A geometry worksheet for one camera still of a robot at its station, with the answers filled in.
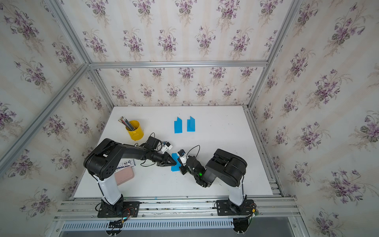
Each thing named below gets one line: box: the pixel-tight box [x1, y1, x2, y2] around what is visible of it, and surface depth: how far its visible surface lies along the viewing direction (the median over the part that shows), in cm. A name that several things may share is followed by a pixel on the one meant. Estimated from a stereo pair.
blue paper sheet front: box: [170, 153, 181, 172], surface depth 90 cm
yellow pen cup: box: [125, 119, 145, 141], surface depth 96 cm
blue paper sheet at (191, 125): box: [187, 115, 196, 132], surface depth 110 cm
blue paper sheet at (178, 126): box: [174, 116, 183, 134], surface depth 109 cm
